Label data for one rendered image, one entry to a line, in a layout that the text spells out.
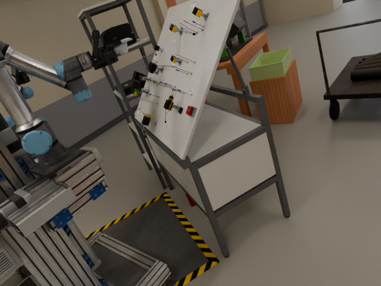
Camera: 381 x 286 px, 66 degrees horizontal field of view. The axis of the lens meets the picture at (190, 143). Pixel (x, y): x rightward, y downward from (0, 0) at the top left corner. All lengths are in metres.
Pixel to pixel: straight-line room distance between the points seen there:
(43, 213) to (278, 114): 2.87
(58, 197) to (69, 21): 4.52
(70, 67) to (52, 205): 0.62
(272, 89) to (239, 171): 1.79
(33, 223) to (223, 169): 1.07
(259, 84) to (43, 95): 3.43
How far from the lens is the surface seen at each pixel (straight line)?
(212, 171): 1.83
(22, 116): 1.42
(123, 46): 1.42
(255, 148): 1.95
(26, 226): 1.47
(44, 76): 1.53
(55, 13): 5.67
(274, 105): 3.63
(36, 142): 1.42
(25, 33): 5.40
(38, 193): 1.58
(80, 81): 1.41
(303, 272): 2.08
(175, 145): 1.82
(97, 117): 5.72
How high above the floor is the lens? 1.65
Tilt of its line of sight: 25 degrees down
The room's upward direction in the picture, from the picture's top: 20 degrees counter-clockwise
